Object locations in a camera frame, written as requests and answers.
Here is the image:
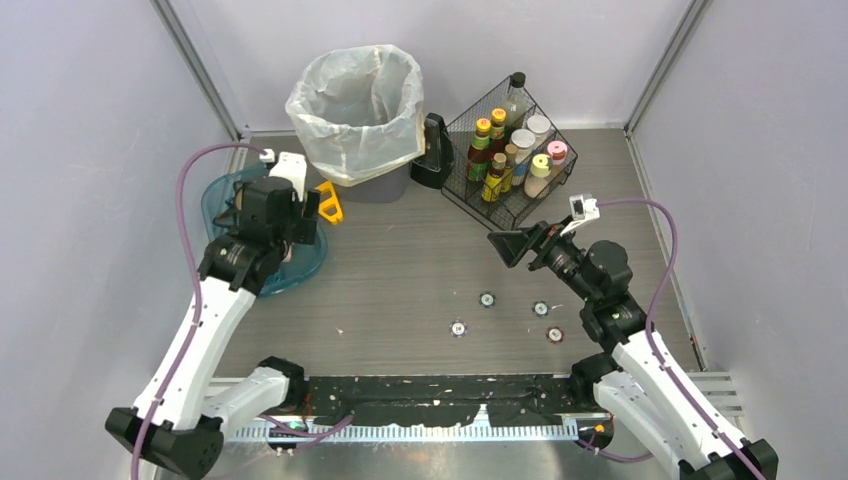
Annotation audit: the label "yellow plastic holder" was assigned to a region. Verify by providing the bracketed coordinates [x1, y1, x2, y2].
[315, 181, 344, 225]

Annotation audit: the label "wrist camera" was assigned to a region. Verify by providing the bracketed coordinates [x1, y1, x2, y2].
[560, 194, 600, 236]
[259, 149, 307, 201]

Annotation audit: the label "teal transparent plastic tub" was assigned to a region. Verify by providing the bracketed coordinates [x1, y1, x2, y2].
[201, 164, 327, 298]

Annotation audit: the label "red poker chip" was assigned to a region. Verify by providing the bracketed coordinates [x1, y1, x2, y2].
[545, 326, 564, 344]

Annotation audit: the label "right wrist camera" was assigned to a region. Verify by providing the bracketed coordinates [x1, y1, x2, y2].
[560, 194, 600, 236]

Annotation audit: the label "pink cap spice jar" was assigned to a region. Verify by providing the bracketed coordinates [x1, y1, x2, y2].
[547, 140, 569, 179]

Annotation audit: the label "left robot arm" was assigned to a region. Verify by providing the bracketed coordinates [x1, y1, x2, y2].
[105, 176, 320, 479]

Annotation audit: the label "black wire rack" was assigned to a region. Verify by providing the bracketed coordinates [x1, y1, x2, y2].
[442, 76, 578, 230]

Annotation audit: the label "black cap glass bottle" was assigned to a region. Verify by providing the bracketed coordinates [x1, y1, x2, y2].
[500, 71, 528, 135]

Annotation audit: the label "glass jar white beads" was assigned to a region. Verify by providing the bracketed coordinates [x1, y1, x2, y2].
[526, 114, 552, 147]

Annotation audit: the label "white trash bag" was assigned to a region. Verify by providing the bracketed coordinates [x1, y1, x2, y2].
[285, 44, 425, 187]

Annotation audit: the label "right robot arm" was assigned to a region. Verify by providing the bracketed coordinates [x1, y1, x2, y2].
[487, 222, 779, 479]

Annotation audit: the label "black device behind bin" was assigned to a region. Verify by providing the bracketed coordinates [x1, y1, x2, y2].
[410, 113, 454, 190]

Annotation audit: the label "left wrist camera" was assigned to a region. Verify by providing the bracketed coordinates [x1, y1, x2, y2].
[259, 149, 307, 201]

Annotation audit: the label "yellow cap spice jar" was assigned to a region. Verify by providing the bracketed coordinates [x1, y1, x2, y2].
[524, 153, 551, 199]

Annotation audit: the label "small brown cap bottle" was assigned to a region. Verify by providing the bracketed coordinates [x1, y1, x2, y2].
[481, 153, 507, 203]

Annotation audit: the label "small yellow oil bottle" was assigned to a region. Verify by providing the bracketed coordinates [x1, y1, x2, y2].
[500, 143, 518, 194]

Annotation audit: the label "grey trash bin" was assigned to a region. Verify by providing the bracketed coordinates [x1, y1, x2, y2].
[335, 163, 411, 204]

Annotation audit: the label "yellow cap sauce bottle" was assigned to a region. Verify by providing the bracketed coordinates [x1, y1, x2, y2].
[487, 107, 507, 156]
[466, 118, 491, 182]

